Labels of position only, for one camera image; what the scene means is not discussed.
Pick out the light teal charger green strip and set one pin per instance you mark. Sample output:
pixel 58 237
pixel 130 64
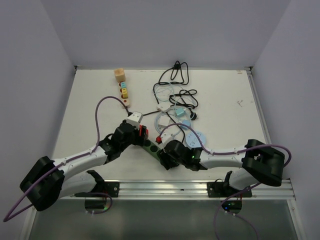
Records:
pixel 179 112

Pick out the white Honor USB charger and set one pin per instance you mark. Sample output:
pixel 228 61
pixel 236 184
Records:
pixel 164 121

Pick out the teal charger on beige strip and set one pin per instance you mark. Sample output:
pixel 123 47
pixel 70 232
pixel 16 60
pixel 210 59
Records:
pixel 123 84

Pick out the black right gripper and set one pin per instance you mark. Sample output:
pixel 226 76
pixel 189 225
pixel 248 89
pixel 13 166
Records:
pixel 165 161

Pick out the round light blue socket hub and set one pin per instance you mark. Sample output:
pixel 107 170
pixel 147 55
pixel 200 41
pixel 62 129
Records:
pixel 195 140

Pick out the black plug head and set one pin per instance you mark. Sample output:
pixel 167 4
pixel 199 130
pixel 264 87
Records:
pixel 193 116

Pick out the beige wooden cube adapter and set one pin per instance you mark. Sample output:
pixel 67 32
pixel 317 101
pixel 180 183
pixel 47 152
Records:
pixel 119 74

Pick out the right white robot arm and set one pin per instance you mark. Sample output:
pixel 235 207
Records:
pixel 256 162

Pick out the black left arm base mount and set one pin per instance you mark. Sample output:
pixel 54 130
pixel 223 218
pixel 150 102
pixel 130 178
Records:
pixel 110 188

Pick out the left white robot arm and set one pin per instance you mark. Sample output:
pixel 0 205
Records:
pixel 52 179

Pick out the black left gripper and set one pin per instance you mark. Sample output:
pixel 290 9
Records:
pixel 138 140

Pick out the light blue USB charger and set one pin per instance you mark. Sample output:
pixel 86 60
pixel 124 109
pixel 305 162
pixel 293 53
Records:
pixel 186 124

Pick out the aluminium rail table edge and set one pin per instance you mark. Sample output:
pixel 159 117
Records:
pixel 146 189

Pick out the yellow USB charger cube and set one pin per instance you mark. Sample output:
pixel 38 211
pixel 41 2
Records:
pixel 124 93

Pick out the green power strip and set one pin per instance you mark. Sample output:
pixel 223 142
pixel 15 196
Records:
pixel 151 148

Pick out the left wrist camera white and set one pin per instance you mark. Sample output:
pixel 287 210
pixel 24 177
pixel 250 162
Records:
pixel 135 119

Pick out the red cube adapter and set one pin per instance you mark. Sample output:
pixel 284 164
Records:
pixel 143 132

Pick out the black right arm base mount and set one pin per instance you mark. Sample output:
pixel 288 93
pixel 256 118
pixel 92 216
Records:
pixel 222 187

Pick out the beige power strip red sockets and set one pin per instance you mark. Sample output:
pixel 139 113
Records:
pixel 127 101

